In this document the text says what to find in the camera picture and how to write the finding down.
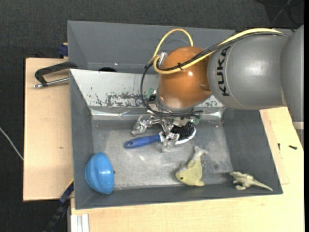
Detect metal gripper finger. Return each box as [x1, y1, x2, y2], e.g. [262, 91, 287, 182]
[161, 130, 180, 153]
[131, 116, 155, 136]

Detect pale wood board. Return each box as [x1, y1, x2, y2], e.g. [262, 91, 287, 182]
[23, 58, 74, 202]

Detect blue handled black brush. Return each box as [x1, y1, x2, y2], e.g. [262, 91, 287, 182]
[124, 124, 197, 150]

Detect blue round bowl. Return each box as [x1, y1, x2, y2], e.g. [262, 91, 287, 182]
[84, 151, 116, 195]

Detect yellow-green plush dolphin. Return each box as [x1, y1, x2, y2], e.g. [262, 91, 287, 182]
[175, 145, 210, 187]

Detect grey metal bin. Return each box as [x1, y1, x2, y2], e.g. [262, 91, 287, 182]
[67, 20, 294, 210]

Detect pale green toy lizard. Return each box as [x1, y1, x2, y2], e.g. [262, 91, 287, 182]
[229, 171, 274, 192]

